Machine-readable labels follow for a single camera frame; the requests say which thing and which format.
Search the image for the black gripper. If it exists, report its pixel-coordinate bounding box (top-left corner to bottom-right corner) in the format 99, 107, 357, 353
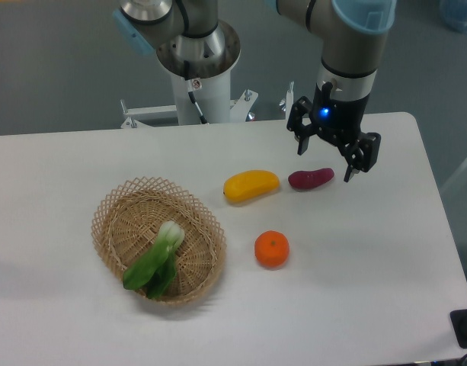
286, 82, 382, 182

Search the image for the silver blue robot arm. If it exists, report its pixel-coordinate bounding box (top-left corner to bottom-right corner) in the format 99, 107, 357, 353
113, 1, 396, 180

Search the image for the woven wicker basket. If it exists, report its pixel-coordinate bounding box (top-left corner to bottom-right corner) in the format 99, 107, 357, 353
91, 178, 226, 305

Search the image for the green bok choy vegetable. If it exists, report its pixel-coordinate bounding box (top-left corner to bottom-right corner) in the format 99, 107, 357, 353
123, 221, 185, 299

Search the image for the purple sweet potato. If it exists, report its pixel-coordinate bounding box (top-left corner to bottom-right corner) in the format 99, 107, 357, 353
288, 168, 334, 191

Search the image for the yellow mango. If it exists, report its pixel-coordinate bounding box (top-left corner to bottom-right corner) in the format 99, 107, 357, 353
223, 169, 280, 204

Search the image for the orange tangerine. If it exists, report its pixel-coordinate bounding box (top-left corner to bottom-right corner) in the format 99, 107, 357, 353
254, 230, 290, 268

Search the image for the blue object top right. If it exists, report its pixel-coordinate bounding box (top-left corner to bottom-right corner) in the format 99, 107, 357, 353
439, 0, 467, 34

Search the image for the black device at table edge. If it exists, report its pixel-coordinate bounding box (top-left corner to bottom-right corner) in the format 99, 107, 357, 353
449, 309, 467, 348

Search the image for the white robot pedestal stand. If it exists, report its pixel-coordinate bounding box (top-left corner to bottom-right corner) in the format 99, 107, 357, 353
119, 68, 296, 129

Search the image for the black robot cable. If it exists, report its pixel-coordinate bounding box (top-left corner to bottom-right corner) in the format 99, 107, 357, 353
182, 59, 211, 125

